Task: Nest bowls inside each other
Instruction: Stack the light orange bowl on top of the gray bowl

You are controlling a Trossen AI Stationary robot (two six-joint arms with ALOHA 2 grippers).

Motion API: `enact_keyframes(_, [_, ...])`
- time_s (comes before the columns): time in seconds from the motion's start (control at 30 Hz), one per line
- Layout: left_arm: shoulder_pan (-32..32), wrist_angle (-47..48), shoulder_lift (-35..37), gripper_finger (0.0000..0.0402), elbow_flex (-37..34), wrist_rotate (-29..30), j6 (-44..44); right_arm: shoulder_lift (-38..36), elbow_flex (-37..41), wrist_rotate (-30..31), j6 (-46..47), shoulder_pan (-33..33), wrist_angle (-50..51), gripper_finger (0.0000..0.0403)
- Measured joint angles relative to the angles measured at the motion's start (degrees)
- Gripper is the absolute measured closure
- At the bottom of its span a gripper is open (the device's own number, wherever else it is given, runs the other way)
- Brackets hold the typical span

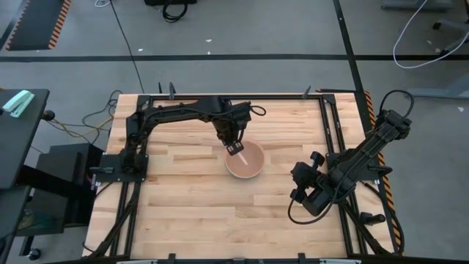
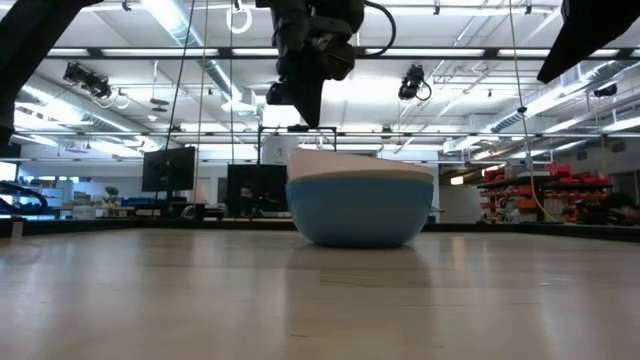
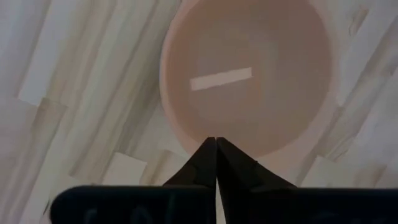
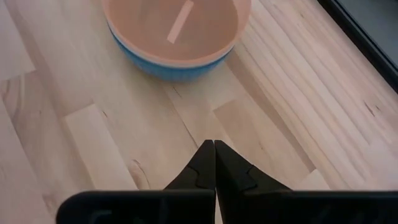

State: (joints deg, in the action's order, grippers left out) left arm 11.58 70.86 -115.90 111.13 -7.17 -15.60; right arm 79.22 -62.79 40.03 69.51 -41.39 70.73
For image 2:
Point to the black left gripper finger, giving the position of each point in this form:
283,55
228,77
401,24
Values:
310,102

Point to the pale pink bowl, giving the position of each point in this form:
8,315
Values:
340,162

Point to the large beige bowl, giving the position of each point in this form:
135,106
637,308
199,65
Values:
400,176

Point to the light blue bowl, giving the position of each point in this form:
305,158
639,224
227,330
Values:
360,215

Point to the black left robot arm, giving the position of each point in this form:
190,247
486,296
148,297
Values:
30,45

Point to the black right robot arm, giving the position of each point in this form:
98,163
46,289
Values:
590,30

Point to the black computer monitor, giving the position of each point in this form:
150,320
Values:
255,190
167,169

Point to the small potted plant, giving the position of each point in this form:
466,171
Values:
111,192

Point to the shelf with red bins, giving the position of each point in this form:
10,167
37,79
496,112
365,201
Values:
550,192

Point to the black metal frame stand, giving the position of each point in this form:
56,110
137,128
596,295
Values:
260,142

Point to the thick black overhead frame bar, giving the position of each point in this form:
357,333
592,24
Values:
425,52

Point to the thin black frame bar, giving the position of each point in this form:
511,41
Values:
450,134

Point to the black hanging camera pair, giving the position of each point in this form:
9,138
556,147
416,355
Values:
87,80

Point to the small black ceiling camera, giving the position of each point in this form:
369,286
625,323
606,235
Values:
606,90

